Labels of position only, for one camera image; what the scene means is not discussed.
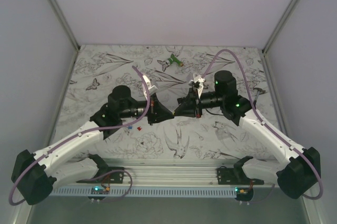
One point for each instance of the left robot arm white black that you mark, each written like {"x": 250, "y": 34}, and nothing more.
{"x": 36, "y": 174}

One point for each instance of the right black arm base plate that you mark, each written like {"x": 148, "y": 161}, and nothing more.
{"x": 231, "y": 175}

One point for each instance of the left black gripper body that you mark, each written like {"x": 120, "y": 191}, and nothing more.
{"x": 151, "y": 111}

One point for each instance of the controller board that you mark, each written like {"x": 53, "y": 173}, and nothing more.
{"x": 244, "y": 195}
{"x": 98, "y": 193}

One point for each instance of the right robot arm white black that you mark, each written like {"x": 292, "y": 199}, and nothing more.
{"x": 297, "y": 169}

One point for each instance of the floral printed table mat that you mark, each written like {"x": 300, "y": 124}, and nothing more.
{"x": 100, "y": 68}

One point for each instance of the clear plastic fuse box cover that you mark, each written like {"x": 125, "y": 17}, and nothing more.
{"x": 222, "y": 134}

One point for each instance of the small hammer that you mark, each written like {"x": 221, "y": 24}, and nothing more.
{"x": 259, "y": 91}

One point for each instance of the right controller board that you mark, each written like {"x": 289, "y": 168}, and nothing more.
{"x": 244, "y": 195}

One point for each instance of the left controller board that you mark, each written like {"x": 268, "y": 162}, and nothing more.
{"x": 98, "y": 193}

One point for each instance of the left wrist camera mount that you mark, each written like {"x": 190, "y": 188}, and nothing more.
{"x": 150, "y": 84}

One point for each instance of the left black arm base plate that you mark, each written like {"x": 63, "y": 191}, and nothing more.
{"x": 111, "y": 175}

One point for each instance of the white slotted cable duct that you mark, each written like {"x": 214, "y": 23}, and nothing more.
{"x": 157, "y": 192}

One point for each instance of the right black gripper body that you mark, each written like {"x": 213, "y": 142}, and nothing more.
{"x": 198, "y": 103}

